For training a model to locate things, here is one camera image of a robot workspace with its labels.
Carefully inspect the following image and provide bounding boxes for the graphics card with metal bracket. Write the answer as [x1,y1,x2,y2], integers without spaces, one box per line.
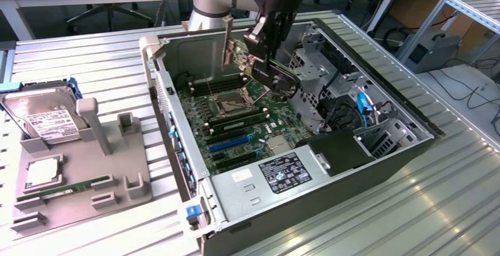
[220,15,303,102]

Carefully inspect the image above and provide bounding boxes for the metal socket cover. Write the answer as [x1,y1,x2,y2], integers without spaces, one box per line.
[239,77,271,107]

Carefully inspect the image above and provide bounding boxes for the silver drive cage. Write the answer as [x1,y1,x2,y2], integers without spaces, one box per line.
[283,47,355,135]

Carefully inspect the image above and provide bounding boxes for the thin metal locking lever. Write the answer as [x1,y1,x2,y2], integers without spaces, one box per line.
[204,73,216,102]

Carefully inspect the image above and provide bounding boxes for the black RAM slot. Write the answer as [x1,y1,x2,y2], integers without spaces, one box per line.
[188,73,242,86]
[190,76,246,89]
[192,80,247,93]
[203,107,267,124]
[204,110,268,128]
[194,83,248,97]

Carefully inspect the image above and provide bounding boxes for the CPU socket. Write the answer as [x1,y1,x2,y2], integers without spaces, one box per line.
[211,90,254,120]

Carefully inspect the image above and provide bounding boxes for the green motherboard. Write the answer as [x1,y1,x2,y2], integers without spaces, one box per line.
[178,73,314,176]

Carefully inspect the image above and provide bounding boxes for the green RAM stick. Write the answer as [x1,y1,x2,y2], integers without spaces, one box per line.
[207,112,271,136]
[18,175,111,203]

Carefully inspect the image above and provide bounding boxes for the silver chipset heatsink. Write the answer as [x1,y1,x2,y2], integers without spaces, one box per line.
[266,137,294,155]

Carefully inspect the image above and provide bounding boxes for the blue expansion slot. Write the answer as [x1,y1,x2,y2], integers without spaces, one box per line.
[208,137,256,153]

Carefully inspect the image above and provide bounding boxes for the black plastic air shroud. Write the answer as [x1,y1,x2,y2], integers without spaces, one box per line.
[296,129,379,178]

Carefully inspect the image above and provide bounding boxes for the silver disk bay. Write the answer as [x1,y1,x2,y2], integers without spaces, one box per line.
[354,114,435,160]

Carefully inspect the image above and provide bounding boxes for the silver power supply unit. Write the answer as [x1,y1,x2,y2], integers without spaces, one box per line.
[203,146,334,224]

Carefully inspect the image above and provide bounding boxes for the open black PC case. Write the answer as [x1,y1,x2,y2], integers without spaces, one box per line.
[139,17,447,256]

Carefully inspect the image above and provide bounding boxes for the blue case latch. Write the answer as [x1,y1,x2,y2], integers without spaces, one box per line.
[184,205,203,220]

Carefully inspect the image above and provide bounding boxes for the silver hard disk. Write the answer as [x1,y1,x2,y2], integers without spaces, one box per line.
[0,87,90,145]

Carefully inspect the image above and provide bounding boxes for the grey parts rack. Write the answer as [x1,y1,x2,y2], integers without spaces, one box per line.
[8,97,154,241]

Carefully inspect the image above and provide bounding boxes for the silver CPU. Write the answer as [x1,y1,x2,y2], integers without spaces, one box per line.
[26,159,63,188]

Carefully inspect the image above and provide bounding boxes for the black wire bundle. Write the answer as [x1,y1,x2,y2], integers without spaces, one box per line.
[316,71,359,131]

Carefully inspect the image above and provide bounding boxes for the blue data wire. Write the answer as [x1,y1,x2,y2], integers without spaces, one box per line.
[355,91,372,128]

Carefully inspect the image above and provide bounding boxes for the grey box with handle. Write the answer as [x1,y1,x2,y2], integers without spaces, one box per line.
[402,32,464,74]

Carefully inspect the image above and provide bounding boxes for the aluminium profile frame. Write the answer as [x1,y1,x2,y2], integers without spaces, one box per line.
[394,0,500,72]

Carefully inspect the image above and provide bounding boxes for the blue disk carrier bracket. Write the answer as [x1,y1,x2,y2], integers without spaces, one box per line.
[0,76,84,113]

